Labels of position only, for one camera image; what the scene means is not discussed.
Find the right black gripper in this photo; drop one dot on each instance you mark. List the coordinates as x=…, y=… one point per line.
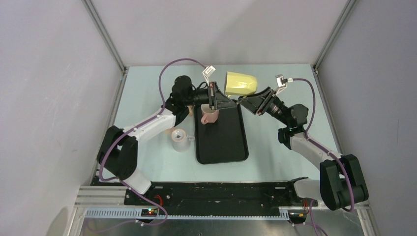
x=253, y=104

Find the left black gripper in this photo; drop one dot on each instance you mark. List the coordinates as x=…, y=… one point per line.
x=222, y=101

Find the pink mug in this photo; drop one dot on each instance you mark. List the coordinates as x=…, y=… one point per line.
x=209, y=115

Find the yellow mug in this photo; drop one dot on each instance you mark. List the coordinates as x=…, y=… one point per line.
x=240, y=84

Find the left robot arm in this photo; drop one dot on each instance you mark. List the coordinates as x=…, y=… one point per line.
x=119, y=149

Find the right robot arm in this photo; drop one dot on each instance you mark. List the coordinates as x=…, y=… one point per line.
x=341, y=184

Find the clear glass mug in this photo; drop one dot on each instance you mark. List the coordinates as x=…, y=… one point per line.
x=181, y=141

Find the black rectangular tray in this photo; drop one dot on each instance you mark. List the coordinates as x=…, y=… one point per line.
x=223, y=141

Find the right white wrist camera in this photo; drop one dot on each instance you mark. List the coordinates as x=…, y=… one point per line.
x=281, y=84

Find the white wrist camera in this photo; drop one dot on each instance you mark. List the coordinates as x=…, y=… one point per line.
x=207, y=72
x=281, y=84

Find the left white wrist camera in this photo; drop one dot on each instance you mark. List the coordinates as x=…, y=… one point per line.
x=207, y=72

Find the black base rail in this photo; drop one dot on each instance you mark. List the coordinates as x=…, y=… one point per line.
x=225, y=198

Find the aluminium frame rail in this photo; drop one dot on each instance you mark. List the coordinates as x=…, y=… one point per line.
x=119, y=202

